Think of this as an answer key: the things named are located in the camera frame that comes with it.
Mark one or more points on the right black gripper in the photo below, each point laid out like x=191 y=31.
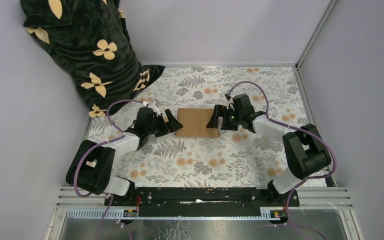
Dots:
x=219 y=109

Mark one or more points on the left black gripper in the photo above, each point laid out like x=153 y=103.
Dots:
x=172 y=125

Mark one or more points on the brown cardboard paper box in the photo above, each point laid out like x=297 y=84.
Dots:
x=194 y=121

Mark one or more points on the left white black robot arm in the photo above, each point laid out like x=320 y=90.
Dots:
x=91 y=169

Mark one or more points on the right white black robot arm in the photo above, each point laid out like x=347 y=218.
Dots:
x=306 y=153

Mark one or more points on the floral patterned table mat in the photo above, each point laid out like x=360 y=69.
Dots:
x=236 y=158

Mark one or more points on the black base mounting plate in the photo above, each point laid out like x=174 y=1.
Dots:
x=202 y=202

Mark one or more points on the black floral plush blanket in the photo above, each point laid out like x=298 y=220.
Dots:
x=89 y=40

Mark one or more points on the aluminium frame rail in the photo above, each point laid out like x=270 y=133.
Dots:
x=69 y=204

